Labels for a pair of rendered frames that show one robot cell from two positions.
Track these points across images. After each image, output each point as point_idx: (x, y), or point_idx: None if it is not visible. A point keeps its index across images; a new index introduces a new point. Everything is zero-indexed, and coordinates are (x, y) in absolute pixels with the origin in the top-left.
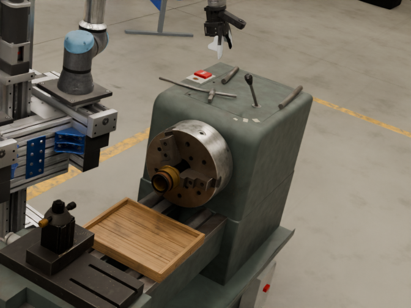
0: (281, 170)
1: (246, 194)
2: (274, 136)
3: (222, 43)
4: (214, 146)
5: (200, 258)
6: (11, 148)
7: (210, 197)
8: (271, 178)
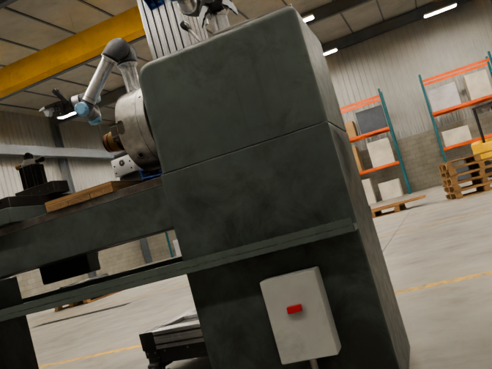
0: (252, 116)
1: (154, 138)
2: (180, 66)
3: (203, 12)
4: (127, 96)
5: (129, 214)
6: (127, 159)
7: (123, 146)
8: (222, 125)
